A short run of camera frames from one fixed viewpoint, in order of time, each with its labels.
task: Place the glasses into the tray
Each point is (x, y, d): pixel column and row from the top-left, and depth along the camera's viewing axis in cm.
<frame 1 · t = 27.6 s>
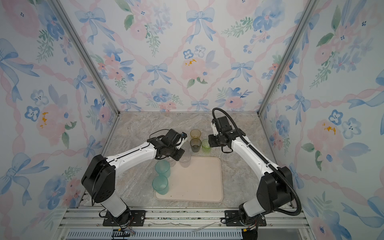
left hand: (181, 151, 87), fingers closed
right hand: (212, 139, 86), fingers open
beige plastic tray: (201, 182, 87), on the table
tall frosted clear cup: (185, 162, 94), point 2 cm above the table
tall teal cup left: (160, 184, 84), point 3 cm above the table
tall teal cup centre: (162, 167, 88), point 5 cm above the table
yellow amber glass: (195, 133, 103), point 6 cm above the table
dark smoky glass: (195, 144, 101), point 3 cm above the table
bright green glass: (206, 146, 102), on the table

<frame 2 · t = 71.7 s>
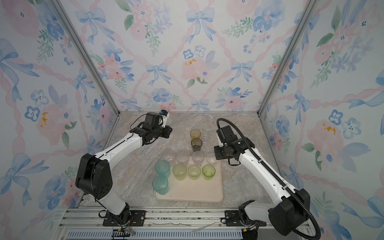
left hand: (171, 127, 88), fingers closed
right hand: (219, 151, 80), fingers open
bright green glass: (208, 171, 90), point 2 cm above the table
clear glass right: (169, 155, 94), point 4 cm above the table
small clear glass far right: (211, 158, 94), point 3 cm above the table
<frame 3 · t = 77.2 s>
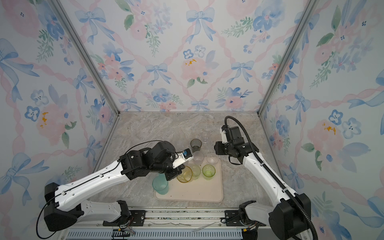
left hand: (183, 165, 67), fingers closed
right hand: (217, 146, 82), fingers open
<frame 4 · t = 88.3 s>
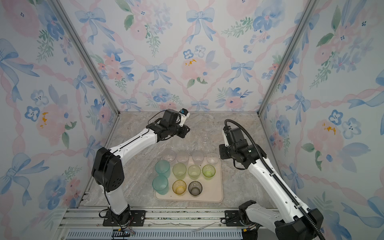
left hand: (188, 127, 86), fingers closed
right hand: (223, 148, 77), fingers open
dark smoky glass: (195, 188, 84), point 2 cm above the table
tall light green cup: (179, 171, 89), point 2 cm above the table
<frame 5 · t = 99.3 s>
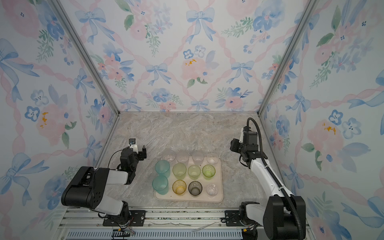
left hand: (137, 144, 92), fingers open
right hand: (234, 141, 87), fingers open
